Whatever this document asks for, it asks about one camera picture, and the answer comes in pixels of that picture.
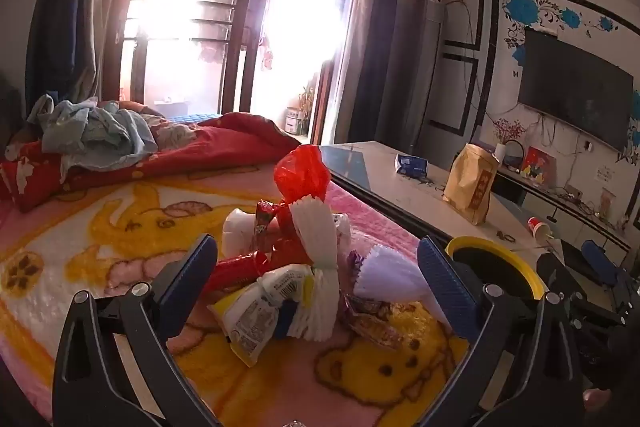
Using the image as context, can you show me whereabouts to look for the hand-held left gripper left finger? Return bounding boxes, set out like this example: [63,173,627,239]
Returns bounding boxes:
[52,234,221,427]

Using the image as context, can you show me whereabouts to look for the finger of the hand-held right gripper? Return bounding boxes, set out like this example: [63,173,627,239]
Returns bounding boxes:
[580,241,621,288]
[536,251,583,295]

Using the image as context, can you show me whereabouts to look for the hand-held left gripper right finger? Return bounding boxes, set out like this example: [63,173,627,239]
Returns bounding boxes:
[417,236,586,427]

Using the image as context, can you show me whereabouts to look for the red snack packet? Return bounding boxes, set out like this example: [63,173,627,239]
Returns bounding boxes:
[212,251,301,294]

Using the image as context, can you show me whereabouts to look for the yellow-rimmed trash bin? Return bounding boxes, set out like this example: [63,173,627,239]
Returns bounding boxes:
[445,236,546,304]

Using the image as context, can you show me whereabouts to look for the white foam fruit net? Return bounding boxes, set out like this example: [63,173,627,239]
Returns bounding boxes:
[287,266,346,344]
[292,192,347,269]
[352,244,451,324]

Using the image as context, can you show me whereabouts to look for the white yellow snack packet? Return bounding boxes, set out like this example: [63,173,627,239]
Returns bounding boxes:
[207,264,316,368]

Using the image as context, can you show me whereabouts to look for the dark brown snack wrapper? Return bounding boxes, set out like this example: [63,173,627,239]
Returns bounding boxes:
[342,294,406,350]

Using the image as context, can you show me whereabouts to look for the small red candy wrapper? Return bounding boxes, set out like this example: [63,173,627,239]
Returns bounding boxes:
[255,201,277,238]

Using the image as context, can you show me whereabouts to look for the purple candy wrapper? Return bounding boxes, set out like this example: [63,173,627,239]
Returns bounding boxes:
[347,249,369,289]

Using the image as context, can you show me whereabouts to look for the red plastic bag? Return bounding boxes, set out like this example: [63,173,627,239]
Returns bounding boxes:
[274,145,332,228]

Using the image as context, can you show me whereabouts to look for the person's right hand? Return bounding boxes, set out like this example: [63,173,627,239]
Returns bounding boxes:
[582,387,608,411]

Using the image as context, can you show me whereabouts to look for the red paper cup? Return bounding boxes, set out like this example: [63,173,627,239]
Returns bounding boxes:
[527,217,554,242]

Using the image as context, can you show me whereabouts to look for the white TV cabinet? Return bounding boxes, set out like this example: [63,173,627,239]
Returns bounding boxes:
[492,162,633,253]

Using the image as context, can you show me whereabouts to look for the marble coffee table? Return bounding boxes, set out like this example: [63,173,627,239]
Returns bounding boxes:
[320,141,631,308]

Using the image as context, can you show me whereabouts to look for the brown paper bag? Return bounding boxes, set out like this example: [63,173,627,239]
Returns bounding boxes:
[442,143,500,226]

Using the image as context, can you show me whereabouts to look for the pink yellow printed blanket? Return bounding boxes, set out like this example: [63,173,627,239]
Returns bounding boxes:
[0,179,473,427]

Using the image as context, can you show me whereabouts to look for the red picture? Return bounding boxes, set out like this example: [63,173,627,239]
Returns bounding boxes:
[522,146,556,182]

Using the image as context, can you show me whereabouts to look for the round black ornament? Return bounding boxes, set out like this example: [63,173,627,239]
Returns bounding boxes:
[505,143,525,171]

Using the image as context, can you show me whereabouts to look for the blue packet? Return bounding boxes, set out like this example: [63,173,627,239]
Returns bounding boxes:
[395,153,429,178]

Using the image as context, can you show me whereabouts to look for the red quilt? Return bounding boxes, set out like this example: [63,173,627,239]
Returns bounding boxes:
[0,112,303,212]

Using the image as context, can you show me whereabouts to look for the white vase with red flowers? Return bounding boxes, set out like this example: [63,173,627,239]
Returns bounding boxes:
[492,119,527,162]

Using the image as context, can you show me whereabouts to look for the dark blue sofa cover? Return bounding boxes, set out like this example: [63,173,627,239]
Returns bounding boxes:
[172,112,222,126]

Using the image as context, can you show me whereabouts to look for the light blue clothes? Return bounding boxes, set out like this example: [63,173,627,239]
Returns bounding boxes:
[27,94,158,170]

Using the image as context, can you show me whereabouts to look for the dry potted plant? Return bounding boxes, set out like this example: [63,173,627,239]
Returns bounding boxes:
[299,87,316,135]

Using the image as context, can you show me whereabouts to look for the grey standing air conditioner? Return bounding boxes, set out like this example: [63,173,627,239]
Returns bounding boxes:
[402,0,446,142]

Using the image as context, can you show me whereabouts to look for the hanging laundry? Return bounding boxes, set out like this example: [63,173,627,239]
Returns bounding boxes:
[197,34,277,74]

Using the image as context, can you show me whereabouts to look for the grey and blue curtain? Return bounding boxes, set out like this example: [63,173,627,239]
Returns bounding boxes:
[25,0,126,108]
[345,0,407,142]

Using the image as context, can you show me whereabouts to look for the wall television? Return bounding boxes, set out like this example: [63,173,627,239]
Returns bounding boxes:
[517,28,635,152]

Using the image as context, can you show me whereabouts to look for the blue flower wall sticker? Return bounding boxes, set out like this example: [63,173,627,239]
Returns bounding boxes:
[502,0,616,58]

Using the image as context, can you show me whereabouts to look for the brown window frame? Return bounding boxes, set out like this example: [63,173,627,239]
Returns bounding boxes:
[105,0,361,142]

